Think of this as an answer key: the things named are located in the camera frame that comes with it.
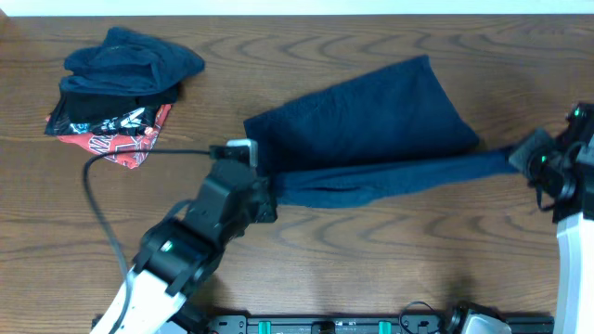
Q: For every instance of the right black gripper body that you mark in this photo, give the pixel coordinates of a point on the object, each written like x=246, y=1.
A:
x=564, y=156

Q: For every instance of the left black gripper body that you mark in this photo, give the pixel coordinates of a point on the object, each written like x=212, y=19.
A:
x=260, y=206

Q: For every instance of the navy blue shorts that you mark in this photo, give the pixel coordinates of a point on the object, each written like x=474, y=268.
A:
x=387, y=133

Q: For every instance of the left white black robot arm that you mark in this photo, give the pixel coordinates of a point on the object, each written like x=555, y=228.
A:
x=180, y=252

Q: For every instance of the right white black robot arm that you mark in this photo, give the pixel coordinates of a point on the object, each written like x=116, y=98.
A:
x=574, y=234

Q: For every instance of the black white printed garment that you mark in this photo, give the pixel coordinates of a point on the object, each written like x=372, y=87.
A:
x=132, y=123

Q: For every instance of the red printed garment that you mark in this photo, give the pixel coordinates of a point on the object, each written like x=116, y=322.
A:
x=99, y=144

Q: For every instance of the folded navy blue garment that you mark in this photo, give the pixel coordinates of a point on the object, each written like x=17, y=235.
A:
x=129, y=63

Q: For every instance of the folded black garment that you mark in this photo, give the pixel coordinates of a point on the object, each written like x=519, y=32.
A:
x=84, y=108

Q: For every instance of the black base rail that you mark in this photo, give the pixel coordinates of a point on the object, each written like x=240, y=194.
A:
x=241, y=324

